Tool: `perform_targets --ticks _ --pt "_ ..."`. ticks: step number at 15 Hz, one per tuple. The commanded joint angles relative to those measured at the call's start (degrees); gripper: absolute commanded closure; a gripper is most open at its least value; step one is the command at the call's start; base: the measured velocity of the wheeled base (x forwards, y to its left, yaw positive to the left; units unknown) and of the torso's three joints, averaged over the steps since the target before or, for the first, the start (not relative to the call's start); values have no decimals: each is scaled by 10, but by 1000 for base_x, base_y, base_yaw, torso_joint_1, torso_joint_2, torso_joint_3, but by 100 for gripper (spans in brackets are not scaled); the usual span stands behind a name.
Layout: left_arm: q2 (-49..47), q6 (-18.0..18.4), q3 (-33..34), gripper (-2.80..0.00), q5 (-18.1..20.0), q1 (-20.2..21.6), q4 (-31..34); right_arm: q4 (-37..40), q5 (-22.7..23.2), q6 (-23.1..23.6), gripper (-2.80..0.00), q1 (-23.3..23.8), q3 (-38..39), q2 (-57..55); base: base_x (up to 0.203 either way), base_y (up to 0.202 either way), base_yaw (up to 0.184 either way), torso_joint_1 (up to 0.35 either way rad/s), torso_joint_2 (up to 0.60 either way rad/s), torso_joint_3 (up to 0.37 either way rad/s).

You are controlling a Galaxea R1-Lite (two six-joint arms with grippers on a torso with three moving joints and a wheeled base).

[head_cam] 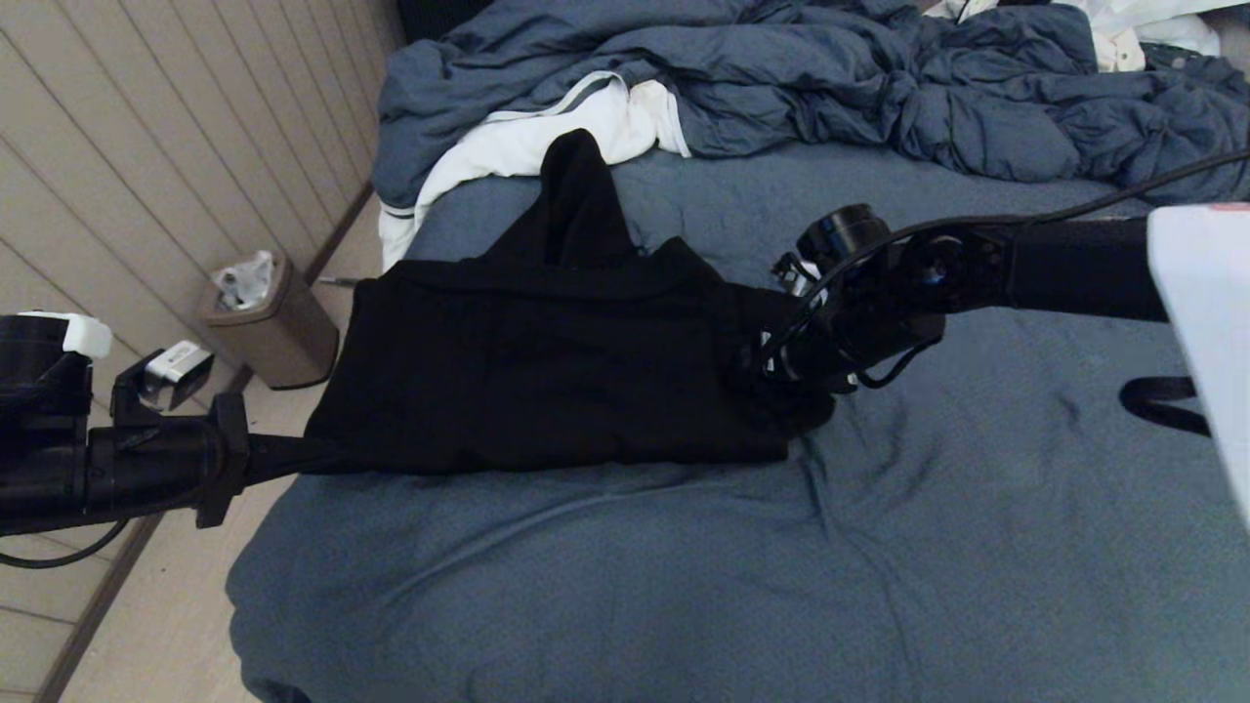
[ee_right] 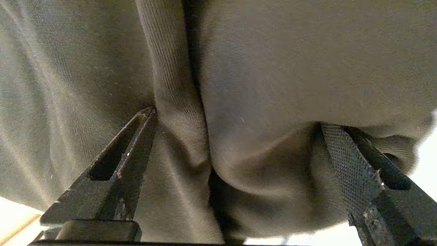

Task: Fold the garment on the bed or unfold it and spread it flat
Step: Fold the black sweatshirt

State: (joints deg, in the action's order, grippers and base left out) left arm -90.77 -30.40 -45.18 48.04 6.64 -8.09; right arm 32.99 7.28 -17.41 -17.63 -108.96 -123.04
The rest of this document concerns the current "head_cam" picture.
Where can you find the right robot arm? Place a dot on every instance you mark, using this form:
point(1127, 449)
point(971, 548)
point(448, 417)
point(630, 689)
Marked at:
point(1074, 264)

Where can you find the white garment with dark trim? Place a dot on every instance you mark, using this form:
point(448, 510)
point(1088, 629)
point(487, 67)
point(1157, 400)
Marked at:
point(508, 146)

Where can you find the dark headboard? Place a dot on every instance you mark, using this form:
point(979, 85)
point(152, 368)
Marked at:
point(439, 18)

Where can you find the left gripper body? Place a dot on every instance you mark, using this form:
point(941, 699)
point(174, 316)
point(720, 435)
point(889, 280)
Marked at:
point(146, 469)

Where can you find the crumpled blue duvet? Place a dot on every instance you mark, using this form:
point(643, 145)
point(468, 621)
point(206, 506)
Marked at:
point(781, 68)

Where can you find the white plastic bin bag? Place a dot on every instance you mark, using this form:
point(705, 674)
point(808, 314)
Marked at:
point(246, 281)

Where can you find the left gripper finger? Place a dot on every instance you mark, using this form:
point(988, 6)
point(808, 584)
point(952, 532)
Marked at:
point(278, 469)
point(288, 449)

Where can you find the blue bed sheet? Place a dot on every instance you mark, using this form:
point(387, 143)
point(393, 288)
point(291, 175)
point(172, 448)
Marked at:
point(684, 605)

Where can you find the black zip hoodie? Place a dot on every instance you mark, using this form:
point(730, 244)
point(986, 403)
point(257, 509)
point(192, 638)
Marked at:
point(547, 371)

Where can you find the cream crumpled garment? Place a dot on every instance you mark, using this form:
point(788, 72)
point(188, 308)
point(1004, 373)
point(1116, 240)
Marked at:
point(1113, 49)

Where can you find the beige trash bin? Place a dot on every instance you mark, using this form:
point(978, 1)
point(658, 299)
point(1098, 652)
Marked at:
point(278, 337)

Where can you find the white pillow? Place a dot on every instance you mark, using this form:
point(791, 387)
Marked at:
point(1162, 20)

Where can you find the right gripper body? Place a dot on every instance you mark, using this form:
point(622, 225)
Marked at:
point(850, 337)

